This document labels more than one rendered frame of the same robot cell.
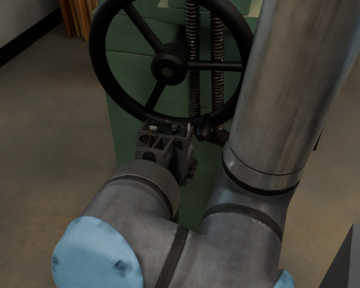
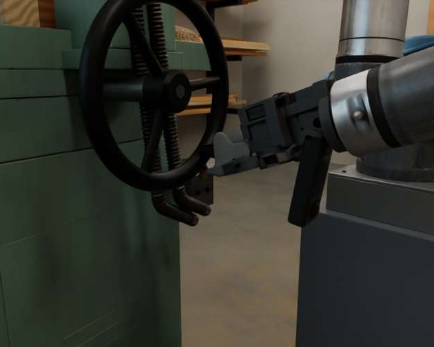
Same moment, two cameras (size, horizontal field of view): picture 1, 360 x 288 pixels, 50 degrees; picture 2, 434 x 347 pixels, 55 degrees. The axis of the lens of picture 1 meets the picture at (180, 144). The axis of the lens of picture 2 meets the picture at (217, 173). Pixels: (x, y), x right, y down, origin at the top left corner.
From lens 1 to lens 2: 0.69 m
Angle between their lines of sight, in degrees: 65
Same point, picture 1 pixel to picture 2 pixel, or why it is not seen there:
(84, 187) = not seen: outside the picture
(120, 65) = not seen: outside the picture
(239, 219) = not seen: hidden behind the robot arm
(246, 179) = (397, 53)
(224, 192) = not seen: hidden behind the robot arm
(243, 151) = (392, 27)
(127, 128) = (12, 311)
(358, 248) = (327, 212)
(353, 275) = (351, 219)
